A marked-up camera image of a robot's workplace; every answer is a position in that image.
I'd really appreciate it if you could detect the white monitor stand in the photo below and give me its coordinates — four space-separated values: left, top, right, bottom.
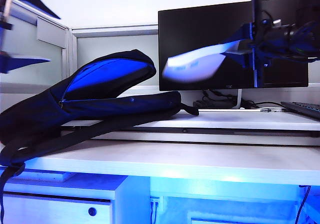
231 88 273 113

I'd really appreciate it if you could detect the black power adapter with cords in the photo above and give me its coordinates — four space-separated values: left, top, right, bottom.
192 89 237 110

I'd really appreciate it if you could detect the black hanging cable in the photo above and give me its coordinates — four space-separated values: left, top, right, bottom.
293 184 312 224

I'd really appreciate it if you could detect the grey partition hanger panel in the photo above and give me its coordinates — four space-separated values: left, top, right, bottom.
36 15 68 50

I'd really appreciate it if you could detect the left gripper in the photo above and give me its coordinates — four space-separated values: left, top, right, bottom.
0 0 62 74

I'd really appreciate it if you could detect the white drawer cabinet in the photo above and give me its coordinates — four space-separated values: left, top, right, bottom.
0 170 151 224

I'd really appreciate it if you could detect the black flat computer monitor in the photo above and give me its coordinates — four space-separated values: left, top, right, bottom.
157 0 309 92

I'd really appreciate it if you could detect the white paperback book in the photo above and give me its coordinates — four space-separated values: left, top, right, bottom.
161 40 251 84

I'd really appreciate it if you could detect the white socket with cables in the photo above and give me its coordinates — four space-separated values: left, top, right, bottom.
149 196 161 224

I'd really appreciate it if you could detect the grey cubicle partition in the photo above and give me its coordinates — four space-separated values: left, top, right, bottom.
0 0 320 110

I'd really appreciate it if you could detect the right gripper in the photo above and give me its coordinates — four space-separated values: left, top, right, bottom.
219 0 298 87

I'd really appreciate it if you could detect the white desk riser platform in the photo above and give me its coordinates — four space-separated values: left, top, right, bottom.
61 108 320 147

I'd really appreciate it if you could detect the dark navy backpack blue lining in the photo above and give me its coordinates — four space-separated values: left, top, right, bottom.
0 48 200 224

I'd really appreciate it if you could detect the black computer keyboard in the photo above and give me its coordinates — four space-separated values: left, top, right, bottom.
279 100 320 121

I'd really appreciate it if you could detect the thin black desk cable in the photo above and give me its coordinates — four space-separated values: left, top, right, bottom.
246 100 285 109

